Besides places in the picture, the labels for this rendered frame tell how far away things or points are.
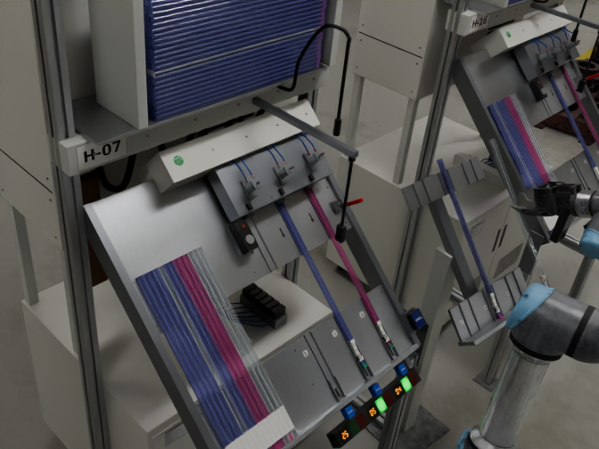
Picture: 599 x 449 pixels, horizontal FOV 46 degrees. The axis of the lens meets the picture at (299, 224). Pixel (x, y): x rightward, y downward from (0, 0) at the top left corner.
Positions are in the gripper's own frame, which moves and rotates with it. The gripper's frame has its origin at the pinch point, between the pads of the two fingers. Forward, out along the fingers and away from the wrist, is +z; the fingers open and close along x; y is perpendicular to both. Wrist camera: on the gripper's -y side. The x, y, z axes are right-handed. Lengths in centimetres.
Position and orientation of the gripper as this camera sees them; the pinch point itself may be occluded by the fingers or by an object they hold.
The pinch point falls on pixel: (517, 208)
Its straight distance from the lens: 213.3
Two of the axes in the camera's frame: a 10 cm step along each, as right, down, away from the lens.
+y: -2.1, -9.5, -2.4
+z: -6.1, -0.7, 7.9
